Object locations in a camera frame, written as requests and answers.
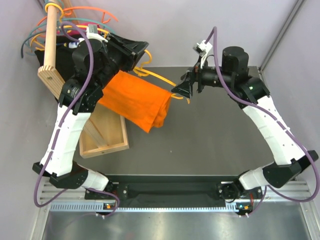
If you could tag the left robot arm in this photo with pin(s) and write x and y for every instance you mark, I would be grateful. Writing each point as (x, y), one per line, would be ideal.
(96, 62)

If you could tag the corner aluminium profile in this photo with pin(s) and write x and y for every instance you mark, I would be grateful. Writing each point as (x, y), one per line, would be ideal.
(285, 26)

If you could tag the orange trousers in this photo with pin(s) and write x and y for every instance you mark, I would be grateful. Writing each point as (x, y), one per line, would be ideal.
(139, 101)

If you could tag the orange hanger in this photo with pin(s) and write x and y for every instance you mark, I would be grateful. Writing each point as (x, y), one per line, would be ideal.
(90, 14)

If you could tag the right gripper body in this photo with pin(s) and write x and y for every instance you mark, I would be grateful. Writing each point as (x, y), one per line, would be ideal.
(208, 77)

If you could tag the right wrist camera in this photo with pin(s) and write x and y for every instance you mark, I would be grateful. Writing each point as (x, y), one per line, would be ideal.
(202, 48)

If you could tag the pink hanging garment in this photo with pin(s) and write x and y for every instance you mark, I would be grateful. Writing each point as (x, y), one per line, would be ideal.
(72, 31)

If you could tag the aluminium frame rail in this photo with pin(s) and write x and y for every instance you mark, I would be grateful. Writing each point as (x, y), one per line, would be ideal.
(277, 215)

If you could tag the yellow hanger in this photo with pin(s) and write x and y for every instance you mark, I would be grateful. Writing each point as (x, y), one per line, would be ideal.
(36, 39)
(141, 72)

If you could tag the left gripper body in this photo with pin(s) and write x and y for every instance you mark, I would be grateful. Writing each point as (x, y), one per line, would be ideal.
(117, 58)

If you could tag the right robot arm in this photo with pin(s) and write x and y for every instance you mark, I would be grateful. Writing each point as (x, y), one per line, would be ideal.
(254, 98)

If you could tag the black hanging garment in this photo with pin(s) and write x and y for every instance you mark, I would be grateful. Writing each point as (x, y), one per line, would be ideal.
(64, 62)

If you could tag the wooden rack pole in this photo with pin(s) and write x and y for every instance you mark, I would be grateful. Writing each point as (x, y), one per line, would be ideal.
(50, 75)

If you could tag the wooden rack base tray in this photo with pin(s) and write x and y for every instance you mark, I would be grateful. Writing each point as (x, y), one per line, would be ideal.
(105, 132)

